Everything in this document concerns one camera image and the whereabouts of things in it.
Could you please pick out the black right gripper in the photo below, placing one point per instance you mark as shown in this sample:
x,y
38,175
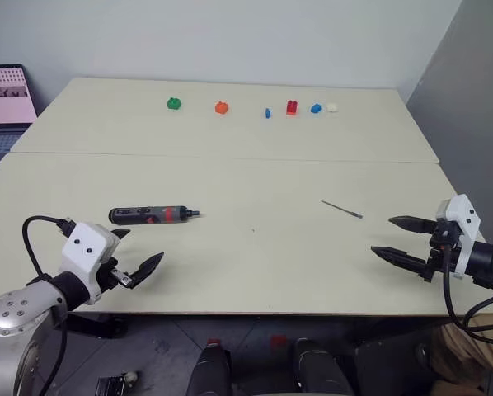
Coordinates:
x,y
440,243

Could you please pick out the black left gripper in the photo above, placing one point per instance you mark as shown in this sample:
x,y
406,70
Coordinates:
x,y
110,274

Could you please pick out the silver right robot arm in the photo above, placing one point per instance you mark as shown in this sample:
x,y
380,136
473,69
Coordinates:
x,y
483,257

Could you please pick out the black red electric screwdriver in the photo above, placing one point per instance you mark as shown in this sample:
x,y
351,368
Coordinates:
x,y
147,214

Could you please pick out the thin metal screwdriver bit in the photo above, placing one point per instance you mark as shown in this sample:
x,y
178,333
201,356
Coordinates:
x,y
341,209

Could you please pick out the black box under table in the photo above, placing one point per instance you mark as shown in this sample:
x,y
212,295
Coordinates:
x,y
391,363

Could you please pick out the small black wheeled base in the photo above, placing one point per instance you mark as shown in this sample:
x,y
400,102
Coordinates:
x,y
114,383

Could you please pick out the brown cardboard box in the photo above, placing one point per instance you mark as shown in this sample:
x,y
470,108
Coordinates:
x,y
469,363

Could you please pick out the green toy block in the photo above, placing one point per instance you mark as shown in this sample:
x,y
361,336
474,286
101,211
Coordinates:
x,y
174,103

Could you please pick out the white toy block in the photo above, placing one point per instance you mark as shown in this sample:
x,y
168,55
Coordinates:
x,y
332,107

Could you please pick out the orange toy block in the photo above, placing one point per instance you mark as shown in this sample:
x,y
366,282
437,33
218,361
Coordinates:
x,y
221,107

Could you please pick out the red toy block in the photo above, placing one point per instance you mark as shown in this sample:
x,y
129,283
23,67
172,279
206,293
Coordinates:
x,y
292,108

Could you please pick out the small thin blue toy block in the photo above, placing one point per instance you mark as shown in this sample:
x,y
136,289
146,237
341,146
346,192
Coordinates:
x,y
268,113

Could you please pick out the open laptop with pink screen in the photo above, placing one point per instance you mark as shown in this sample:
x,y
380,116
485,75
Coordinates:
x,y
3,99

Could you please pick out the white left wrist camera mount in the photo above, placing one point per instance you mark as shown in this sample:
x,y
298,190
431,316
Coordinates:
x,y
85,247

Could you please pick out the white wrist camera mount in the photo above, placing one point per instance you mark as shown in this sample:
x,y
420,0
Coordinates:
x,y
85,247
463,210

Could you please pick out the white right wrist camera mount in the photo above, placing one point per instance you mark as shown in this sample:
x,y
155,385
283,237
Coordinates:
x,y
463,210

